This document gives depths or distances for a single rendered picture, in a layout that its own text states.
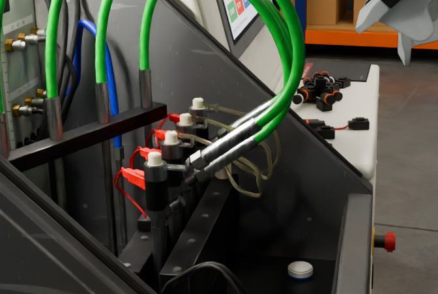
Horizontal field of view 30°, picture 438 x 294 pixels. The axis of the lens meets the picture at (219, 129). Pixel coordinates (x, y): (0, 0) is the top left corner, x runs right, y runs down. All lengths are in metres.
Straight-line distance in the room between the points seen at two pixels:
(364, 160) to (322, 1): 5.07
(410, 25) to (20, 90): 0.71
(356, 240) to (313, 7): 5.32
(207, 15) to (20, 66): 0.31
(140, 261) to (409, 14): 0.48
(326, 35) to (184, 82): 5.00
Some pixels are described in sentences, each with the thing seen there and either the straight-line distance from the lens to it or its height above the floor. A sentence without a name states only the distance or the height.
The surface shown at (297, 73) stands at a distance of 0.92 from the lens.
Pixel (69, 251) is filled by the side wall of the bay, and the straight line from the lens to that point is 0.67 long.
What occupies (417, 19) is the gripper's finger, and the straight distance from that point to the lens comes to 0.74.
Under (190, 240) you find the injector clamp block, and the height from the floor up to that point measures 0.98.
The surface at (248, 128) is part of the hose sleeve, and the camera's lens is 0.95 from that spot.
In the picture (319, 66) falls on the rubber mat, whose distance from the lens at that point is 1.95.
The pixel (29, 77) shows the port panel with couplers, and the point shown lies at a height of 1.14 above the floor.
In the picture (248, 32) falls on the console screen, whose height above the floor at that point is 1.13.
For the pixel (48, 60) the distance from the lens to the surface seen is 1.09.
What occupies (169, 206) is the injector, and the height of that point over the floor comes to 1.05.
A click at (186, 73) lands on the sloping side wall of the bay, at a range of 1.28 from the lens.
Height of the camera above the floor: 1.45
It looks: 18 degrees down
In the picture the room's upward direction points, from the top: 2 degrees counter-clockwise
